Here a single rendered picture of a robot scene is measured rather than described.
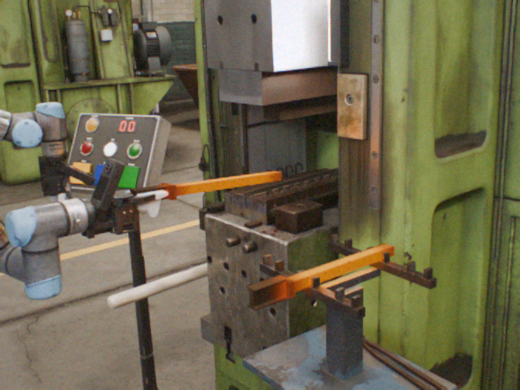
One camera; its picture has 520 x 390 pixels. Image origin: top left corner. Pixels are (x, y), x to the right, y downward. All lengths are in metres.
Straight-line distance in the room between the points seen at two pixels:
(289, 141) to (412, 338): 0.82
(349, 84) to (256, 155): 0.55
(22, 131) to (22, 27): 4.85
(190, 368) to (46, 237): 1.72
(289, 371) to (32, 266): 0.62
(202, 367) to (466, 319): 1.29
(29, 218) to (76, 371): 1.81
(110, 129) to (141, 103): 4.82
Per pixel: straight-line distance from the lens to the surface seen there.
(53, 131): 1.94
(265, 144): 2.16
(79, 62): 6.57
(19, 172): 6.65
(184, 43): 11.01
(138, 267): 2.42
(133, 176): 2.15
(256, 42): 1.78
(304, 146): 2.30
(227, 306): 2.04
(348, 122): 1.73
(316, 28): 1.85
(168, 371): 2.95
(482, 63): 1.95
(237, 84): 1.86
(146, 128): 2.19
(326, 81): 1.96
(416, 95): 1.63
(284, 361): 1.55
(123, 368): 3.02
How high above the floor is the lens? 1.51
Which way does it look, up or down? 16 degrees down
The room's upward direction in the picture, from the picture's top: 2 degrees counter-clockwise
